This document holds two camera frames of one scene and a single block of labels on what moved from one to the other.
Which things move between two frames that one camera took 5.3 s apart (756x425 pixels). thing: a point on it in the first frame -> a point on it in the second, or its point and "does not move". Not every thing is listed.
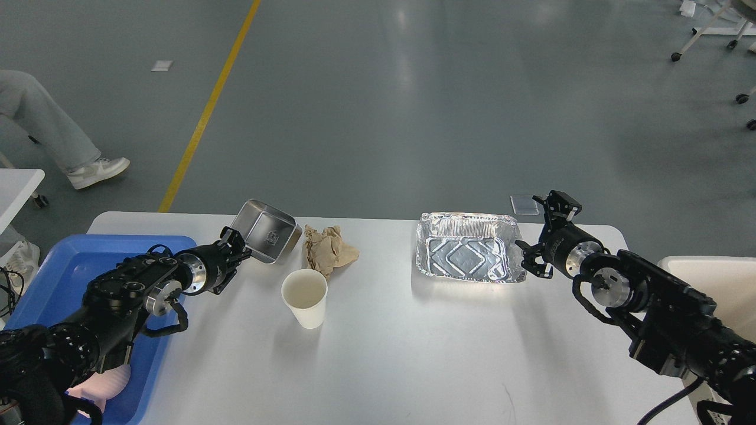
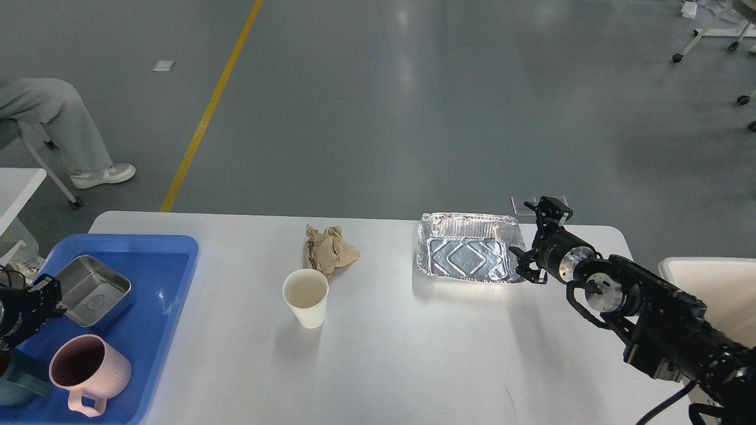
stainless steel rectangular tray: [267, 232] -> [93, 292]
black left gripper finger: [218, 289] -> [55, 310]
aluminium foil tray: [469, 246] does not move
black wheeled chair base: [742, 98] does not move
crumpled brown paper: [326, 249] does not move
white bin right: [731, 283] does not move
